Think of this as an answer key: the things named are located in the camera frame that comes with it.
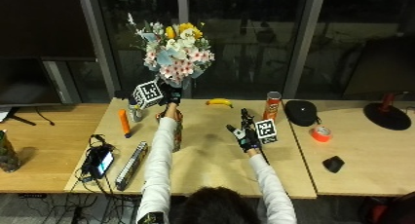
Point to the black monitor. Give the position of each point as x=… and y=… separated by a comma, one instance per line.
x=25, y=81

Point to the black phone lit screen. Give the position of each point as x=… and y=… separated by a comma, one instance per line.
x=101, y=162

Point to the red chip can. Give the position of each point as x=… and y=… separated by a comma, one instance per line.
x=271, y=108

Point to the black oval zip case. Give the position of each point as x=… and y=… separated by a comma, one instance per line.
x=301, y=112

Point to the small black computer mouse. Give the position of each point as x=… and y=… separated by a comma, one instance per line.
x=334, y=164

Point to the white marker cube right glove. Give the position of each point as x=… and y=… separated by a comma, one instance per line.
x=266, y=130

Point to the person's left hand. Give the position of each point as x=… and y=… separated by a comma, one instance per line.
x=170, y=95

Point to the yellow banana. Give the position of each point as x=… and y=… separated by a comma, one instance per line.
x=218, y=102

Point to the glass vase with greenery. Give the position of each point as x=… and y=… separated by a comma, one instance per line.
x=8, y=152

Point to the person's right hand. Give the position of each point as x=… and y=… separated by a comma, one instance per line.
x=247, y=138

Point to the black power strip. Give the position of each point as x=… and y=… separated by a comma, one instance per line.
x=32, y=195

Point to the white marker cube glove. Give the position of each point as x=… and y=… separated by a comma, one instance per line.
x=266, y=130
x=146, y=94

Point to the black round stand red stem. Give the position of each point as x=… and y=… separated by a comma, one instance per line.
x=387, y=115

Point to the small clear bottle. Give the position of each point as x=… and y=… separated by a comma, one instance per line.
x=136, y=112

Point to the orange marker tube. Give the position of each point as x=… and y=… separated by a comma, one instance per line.
x=124, y=122

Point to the white marker cube left glove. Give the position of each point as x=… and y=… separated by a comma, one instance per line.
x=146, y=94

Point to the pink white yellow flower bouquet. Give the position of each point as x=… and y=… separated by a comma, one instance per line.
x=180, y=55

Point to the red black bag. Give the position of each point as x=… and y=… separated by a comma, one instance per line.
x=387, y=209

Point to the long silver black box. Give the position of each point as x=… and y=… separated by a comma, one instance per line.
x=130, y=165

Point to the black monitor stand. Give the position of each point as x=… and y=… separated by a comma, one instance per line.
x=19, y=119

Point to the orange tape roll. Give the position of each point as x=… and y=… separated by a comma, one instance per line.
x=321, y=134

